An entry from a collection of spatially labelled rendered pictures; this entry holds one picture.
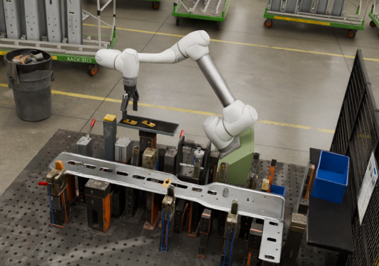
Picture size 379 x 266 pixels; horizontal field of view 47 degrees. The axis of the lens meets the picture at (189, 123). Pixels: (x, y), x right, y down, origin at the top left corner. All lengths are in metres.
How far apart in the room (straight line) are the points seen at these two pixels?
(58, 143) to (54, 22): 3.38
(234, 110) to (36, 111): 2.79
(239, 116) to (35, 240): 1.46
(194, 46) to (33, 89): 2.50
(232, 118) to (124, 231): 1.02
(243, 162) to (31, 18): 4.48
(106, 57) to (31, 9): 4.10
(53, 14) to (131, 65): 4.10
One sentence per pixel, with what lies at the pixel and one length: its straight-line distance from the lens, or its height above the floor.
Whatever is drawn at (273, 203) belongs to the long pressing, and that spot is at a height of 1.00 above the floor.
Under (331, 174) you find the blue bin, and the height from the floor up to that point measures 1.03.
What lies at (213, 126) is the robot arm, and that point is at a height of 1.04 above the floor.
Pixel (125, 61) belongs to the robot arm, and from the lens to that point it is 2.56.
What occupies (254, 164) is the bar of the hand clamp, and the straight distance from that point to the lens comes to 2.52.
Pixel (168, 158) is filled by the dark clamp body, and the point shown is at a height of 1.06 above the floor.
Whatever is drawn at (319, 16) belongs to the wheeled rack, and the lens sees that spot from 9.30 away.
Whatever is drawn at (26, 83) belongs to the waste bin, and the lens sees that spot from 4.99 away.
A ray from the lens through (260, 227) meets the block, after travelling 2.36.
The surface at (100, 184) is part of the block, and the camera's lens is 2.48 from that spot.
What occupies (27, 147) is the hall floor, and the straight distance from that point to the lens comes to 4.78.
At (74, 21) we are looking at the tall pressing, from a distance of 6.50.
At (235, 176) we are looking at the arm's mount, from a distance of 3.04.
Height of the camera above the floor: 2.54
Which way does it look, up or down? 30 degrees down
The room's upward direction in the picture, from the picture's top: 5 degrees clockwise
